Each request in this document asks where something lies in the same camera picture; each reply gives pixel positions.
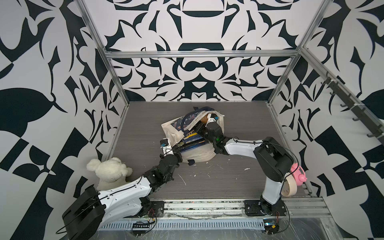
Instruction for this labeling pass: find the cream canvas tote bag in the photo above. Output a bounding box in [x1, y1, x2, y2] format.
[160, 107, 225, 166]

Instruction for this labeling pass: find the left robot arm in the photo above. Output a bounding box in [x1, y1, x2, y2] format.
[62, 154, 182, 240]

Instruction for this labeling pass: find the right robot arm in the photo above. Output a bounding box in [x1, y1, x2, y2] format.
[194, 123, 295, 206]

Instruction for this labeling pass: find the dark blue bottom book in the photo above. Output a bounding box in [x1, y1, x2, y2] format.
[177, 139, 210, 152]

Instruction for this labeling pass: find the white plush teddy bear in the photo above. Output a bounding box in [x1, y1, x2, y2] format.
[86, 157, 133, 191]

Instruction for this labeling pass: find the left electronics board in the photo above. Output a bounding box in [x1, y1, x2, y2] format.
[131, 221, 156, 236]

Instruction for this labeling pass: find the electronics board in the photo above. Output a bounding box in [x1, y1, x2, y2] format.
[131, 221, 156, 236]
[263, 219, 280, 235]

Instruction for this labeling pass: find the pink alarm clock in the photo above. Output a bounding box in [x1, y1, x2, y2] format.
[291, 163, 307, 186]

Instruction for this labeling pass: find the beige round clock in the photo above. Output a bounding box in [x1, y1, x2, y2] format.
[281, 175, 298, 197]

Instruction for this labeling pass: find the right electronics board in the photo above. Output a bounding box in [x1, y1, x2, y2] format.
[263, 219, 280, 235]

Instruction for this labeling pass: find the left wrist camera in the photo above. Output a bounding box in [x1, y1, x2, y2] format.
[160, 138, 174, 157]

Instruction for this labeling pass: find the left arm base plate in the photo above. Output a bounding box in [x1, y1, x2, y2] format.
[134, 201, 165, 218]

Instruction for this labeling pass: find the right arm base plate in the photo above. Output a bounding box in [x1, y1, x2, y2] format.
[244, 198, 287, 217]

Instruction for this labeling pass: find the aluminium front rail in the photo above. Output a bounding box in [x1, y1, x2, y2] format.
[76, 197, 331, 220]

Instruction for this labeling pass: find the black wall hook rack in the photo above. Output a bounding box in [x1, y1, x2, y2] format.
[320, 72, 384, 145]

